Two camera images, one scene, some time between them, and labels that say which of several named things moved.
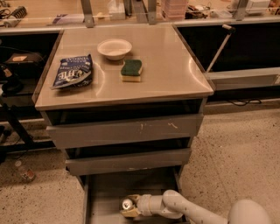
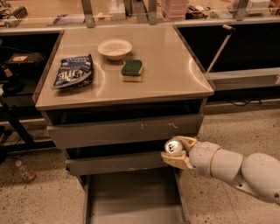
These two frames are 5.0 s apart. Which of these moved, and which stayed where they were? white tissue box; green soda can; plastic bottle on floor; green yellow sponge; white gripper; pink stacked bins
Moved: white gripper; green soda can
Stayed: plastic bottle on floor; white tissue box; pink stacked bins; green yellow sponge
